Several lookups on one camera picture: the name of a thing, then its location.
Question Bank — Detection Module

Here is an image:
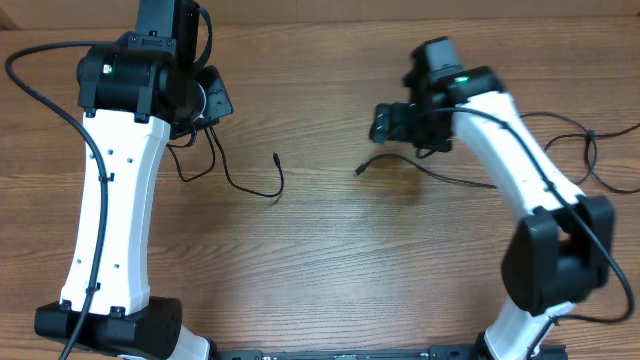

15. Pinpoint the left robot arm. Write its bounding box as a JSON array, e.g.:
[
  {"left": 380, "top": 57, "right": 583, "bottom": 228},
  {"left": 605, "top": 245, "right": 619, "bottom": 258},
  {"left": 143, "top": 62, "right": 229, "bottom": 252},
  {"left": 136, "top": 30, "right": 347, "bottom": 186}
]
[{"left": 34, "top": 1, "right": 231, "bottom": 359}]

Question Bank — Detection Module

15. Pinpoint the black usb cable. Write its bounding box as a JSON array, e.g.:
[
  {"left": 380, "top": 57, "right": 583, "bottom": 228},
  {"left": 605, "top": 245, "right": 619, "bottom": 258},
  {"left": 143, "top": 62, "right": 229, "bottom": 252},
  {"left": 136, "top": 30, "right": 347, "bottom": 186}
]
[{"left": 519, "top": 111, "right": 640, "bottom": 195}]

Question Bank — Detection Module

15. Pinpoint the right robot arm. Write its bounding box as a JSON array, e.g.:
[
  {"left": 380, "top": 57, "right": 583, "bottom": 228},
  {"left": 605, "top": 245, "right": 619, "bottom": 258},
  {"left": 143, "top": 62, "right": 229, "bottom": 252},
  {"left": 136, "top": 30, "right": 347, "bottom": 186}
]
[{"left": 369, "top": 37, "right": 615, "bottom": 359}]

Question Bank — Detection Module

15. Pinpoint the black cable silver plug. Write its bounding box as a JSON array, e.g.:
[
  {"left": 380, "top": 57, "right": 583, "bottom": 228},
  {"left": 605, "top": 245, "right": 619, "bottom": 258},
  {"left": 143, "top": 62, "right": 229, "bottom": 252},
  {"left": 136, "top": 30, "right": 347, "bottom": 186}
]
[{"left": 167, "top": 128, "right": 217, "bottom": 183}]

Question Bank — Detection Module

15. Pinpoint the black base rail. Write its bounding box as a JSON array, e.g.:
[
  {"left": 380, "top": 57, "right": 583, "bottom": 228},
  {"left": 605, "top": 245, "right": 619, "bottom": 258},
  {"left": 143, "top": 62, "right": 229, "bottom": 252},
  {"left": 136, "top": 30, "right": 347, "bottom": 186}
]
[{"left": 164, "top": 337, "right": 566, "bottom": 360}]

